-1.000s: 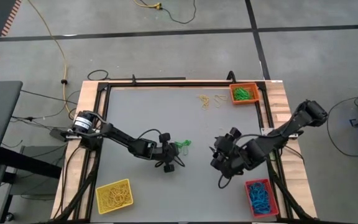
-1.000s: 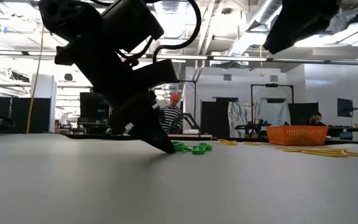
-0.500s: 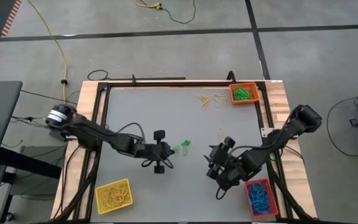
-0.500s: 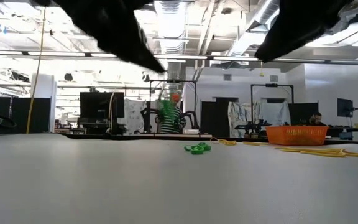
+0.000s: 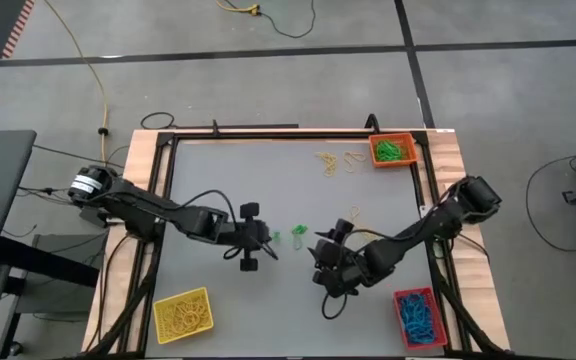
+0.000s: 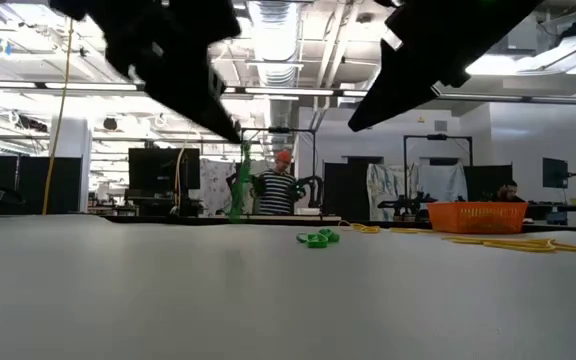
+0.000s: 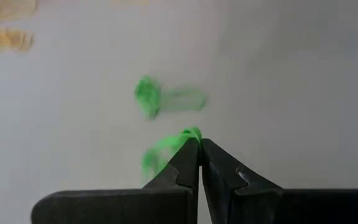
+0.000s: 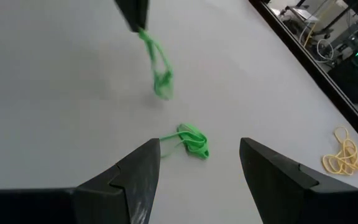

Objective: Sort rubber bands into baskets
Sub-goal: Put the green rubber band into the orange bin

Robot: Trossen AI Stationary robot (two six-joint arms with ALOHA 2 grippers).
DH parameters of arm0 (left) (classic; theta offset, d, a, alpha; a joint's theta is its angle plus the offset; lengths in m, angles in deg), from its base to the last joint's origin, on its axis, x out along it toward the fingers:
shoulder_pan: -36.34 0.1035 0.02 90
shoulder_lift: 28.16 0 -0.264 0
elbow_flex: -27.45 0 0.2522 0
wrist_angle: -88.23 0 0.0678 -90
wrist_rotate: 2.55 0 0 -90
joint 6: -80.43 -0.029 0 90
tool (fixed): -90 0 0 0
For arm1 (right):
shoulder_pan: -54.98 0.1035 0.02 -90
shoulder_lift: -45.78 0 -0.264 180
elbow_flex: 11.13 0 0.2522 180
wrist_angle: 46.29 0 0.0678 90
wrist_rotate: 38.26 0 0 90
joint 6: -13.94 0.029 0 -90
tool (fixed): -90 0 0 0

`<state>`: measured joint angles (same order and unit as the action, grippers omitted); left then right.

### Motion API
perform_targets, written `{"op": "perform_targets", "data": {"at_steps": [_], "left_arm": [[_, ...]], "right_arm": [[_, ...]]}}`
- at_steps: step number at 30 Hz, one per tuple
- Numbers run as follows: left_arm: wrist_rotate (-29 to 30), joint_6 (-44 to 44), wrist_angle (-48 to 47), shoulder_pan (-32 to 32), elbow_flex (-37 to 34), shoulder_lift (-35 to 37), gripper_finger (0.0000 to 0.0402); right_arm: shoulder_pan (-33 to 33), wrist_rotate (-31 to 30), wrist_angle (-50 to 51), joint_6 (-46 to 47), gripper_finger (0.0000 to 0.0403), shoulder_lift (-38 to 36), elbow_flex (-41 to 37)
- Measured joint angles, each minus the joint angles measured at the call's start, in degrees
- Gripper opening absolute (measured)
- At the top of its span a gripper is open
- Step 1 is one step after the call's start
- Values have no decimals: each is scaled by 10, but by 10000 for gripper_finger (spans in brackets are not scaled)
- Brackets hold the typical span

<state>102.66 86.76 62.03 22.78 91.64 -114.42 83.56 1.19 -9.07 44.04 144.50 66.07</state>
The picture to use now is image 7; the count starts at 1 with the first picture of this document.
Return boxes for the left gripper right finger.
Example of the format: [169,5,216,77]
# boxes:
[201,138,284,224]

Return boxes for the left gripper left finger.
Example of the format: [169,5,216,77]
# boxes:
[143,138,201,224]

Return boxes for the grey table mat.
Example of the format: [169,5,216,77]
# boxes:
[0,0,358,224]

